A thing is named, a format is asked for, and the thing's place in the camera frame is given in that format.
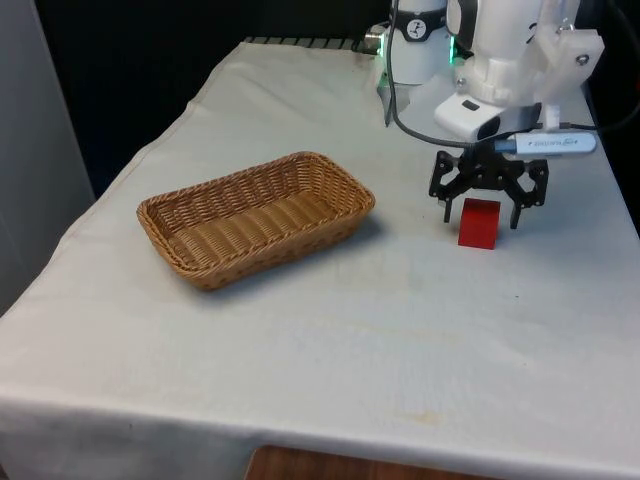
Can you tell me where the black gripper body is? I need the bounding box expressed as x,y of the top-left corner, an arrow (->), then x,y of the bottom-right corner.
460,141 -> 507,177

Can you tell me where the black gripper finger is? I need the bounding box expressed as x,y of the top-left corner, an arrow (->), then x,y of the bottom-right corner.
481,158 -> 550,231
428,149 -> 482,224

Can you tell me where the red cube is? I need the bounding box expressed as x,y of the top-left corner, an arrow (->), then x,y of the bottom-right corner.
457,197 -> 503,250

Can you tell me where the wicker basket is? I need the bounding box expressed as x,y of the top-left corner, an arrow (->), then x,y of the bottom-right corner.
135,150 -> 377,293

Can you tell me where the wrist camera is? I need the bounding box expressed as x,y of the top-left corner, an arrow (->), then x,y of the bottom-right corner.
493,130 -> 599,160

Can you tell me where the black cable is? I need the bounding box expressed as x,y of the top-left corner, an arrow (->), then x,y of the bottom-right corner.
382,0 -> 497,151
555,102 -> 640,132

